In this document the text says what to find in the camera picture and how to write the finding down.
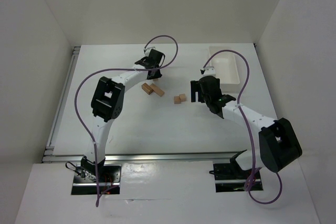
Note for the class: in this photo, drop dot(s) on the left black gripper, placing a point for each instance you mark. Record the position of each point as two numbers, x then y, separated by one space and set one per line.
154 70

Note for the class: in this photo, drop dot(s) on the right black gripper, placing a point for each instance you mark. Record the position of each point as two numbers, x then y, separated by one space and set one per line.
200 87

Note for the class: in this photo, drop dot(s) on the short rectangular wood block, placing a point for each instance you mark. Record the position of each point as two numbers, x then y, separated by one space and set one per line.
147 88

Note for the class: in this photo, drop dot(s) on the long rectangular wood block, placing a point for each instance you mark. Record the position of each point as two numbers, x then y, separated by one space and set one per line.
157 90

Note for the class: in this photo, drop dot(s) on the white plastic bin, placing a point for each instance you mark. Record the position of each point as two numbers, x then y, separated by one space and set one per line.
226 70

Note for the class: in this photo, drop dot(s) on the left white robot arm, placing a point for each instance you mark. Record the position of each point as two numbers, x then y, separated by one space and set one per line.
107 104

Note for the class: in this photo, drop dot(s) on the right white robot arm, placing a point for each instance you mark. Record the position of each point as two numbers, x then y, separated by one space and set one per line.
275 142

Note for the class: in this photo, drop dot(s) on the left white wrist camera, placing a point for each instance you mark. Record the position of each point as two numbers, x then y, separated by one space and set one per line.
147 50

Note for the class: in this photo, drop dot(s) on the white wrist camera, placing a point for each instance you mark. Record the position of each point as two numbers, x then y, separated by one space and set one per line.
147 50
208 71

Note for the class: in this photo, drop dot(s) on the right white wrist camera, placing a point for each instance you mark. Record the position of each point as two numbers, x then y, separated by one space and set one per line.
208 71

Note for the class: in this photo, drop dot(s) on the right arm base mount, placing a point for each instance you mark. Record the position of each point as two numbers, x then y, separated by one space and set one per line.
229 177

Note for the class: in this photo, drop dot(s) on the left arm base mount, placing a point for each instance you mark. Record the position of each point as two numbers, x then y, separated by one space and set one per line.
85 184

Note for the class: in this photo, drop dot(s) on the aluminium left rail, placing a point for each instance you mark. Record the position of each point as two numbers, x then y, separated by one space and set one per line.
50 145

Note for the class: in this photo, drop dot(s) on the aluminium rail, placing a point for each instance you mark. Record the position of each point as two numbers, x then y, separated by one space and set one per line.
50 145
49 157

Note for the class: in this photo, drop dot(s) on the aluminium front rail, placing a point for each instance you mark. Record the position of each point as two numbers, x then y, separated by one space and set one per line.
49 157

